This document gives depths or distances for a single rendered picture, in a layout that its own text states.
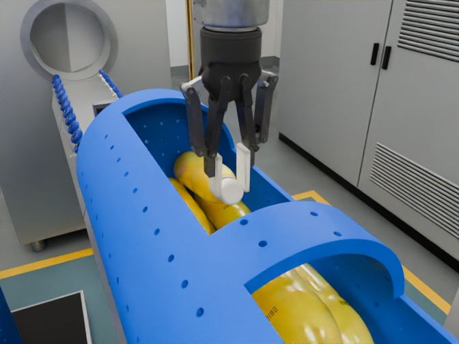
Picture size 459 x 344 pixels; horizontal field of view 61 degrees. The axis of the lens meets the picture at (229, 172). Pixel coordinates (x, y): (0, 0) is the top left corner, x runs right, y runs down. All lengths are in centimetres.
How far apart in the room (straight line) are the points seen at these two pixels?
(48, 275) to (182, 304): 194
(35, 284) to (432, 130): 212
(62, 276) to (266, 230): 193
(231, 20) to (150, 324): 32
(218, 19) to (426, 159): 188
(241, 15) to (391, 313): 37
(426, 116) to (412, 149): 20
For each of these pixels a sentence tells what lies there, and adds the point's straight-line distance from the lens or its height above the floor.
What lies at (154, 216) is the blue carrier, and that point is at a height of 120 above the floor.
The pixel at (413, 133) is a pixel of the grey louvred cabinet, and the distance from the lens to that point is 226.
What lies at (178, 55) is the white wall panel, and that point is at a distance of 528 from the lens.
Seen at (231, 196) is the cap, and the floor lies 112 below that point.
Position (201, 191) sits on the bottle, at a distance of 61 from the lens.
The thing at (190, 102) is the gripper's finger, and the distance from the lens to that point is 48.
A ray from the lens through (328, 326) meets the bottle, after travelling 37.
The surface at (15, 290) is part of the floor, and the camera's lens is 224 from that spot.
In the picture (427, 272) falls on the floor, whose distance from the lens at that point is 231.
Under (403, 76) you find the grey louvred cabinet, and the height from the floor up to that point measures 88.
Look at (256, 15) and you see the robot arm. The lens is 46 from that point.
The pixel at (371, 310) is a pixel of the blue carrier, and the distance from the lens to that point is 52.
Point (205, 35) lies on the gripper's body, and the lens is 48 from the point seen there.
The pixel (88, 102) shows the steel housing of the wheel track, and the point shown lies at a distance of 164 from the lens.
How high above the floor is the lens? 144
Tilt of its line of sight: 29 degrees down
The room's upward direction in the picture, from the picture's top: straight up
